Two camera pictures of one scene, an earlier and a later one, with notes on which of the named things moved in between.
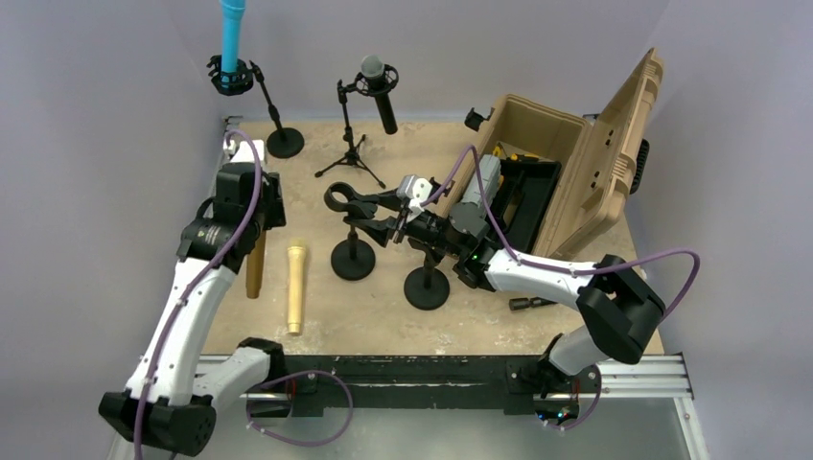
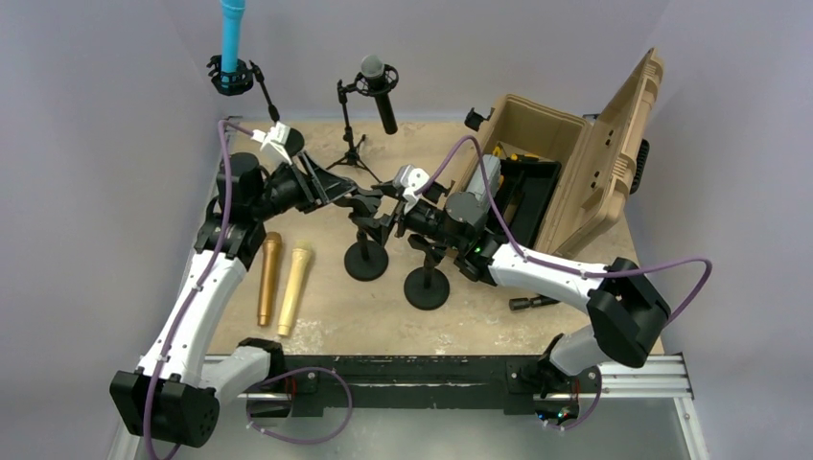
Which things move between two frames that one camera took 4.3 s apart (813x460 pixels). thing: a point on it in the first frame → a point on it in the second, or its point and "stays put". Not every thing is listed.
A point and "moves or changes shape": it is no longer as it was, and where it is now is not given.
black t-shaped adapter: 517,304 stays put
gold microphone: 255,266 → 270,255
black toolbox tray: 525,196 stays put
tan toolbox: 599,159 stays put
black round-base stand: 426,287 stays put
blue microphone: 231,13 stays put
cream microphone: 296,255 moves or changes shape
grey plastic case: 491,171 stays put
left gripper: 274,216 → 318,188
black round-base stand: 353,259 moves or changes shape
